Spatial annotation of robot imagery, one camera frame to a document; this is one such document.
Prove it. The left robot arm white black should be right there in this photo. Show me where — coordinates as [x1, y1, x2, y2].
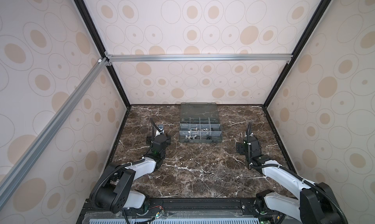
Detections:
[89, 119, 171, 215]

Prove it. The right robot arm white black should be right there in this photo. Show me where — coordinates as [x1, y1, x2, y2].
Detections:
[236, 123, 348, 224]

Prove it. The clear plastic organizer box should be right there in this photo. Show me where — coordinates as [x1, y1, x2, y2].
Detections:
[179, 103, 223, 144]

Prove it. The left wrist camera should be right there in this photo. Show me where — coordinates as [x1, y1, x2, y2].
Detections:
[155, 124, 165, 136]

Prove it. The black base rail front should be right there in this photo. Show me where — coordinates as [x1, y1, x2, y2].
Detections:
[77, 198, 299, 224]

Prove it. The horizontal aluminium rail back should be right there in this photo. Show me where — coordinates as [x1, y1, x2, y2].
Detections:
[99, 53, 293, 64]

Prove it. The diagonal aluminium rail left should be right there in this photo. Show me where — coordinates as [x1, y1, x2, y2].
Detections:
[1, 57, 108, 209]

